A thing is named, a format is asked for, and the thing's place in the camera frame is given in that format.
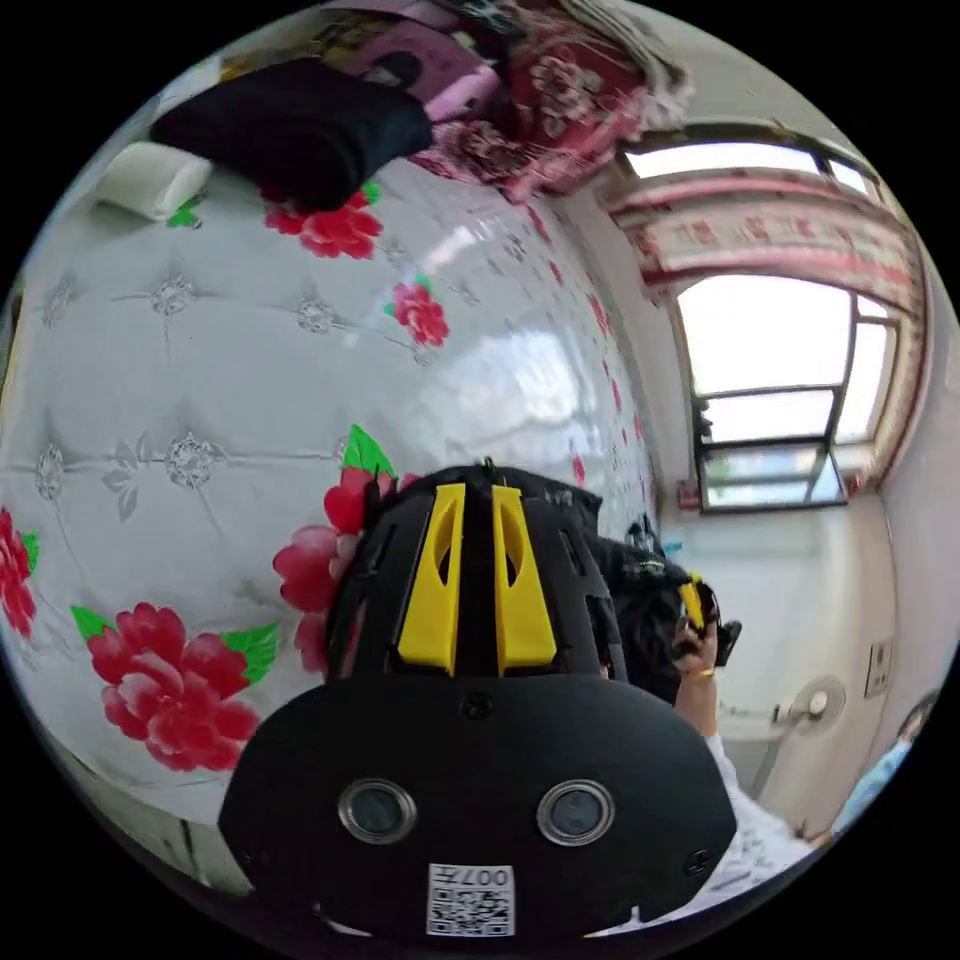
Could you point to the window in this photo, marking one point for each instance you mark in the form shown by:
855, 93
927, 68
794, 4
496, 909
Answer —
765, 352

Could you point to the white fan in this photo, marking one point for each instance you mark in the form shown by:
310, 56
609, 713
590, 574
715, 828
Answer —
816, 702

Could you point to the pink pillow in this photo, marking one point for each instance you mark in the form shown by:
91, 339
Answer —
442, 71

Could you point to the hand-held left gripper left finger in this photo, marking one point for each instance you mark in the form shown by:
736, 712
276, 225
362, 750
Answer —
429, 600

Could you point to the red patterned curtain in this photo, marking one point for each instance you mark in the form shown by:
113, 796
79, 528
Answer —
757, 232

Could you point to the person's right forearm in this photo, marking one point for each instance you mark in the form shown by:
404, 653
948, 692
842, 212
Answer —
699, 705

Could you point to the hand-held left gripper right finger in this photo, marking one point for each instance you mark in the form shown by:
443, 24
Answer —
525, 607

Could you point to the person's body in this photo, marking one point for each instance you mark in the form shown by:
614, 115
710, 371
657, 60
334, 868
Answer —
757, 817

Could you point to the red floral quilt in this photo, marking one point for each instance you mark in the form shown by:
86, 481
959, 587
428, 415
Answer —
555, 112

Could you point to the pile of clothes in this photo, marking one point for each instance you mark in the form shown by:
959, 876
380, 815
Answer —
300, 131

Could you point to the person's right hand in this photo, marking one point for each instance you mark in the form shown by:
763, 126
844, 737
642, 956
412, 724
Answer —
694, 654

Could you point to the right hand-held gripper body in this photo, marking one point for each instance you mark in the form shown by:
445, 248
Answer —
727, 641

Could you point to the white folded cloth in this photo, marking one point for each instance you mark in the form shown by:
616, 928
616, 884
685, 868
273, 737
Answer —
154, 180

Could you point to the wall socket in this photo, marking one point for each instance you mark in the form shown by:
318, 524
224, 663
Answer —
877, 669

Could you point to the black shorts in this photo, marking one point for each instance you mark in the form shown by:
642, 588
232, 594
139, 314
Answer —
637, 600

